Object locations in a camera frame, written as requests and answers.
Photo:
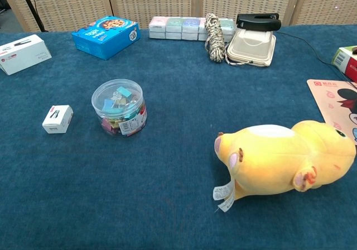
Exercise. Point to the beige clamshell container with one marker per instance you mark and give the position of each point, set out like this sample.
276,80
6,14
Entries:
251,49

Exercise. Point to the black tripod stand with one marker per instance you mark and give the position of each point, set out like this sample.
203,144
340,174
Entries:
30,7

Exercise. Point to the cartoon printed card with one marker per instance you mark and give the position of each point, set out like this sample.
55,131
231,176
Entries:
332,105

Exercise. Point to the white stapler packaging box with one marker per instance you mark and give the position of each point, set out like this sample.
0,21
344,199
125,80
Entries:
22,54

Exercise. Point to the blue cookie box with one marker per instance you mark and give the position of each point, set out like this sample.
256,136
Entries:
106,38

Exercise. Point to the blue tablecloth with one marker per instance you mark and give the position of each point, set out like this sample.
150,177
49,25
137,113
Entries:
111,191

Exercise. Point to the red green snack box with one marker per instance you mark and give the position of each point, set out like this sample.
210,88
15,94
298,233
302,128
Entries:
347,63

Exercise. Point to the clear jar of clips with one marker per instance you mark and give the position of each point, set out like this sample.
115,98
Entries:
120,110

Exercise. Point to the black stapler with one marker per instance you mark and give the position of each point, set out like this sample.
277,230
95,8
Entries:
259,24

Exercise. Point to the small white staple box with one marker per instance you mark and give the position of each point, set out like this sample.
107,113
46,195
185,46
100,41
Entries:
57,120

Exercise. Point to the yellow plush toy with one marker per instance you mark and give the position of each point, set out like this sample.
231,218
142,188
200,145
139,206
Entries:
279,163

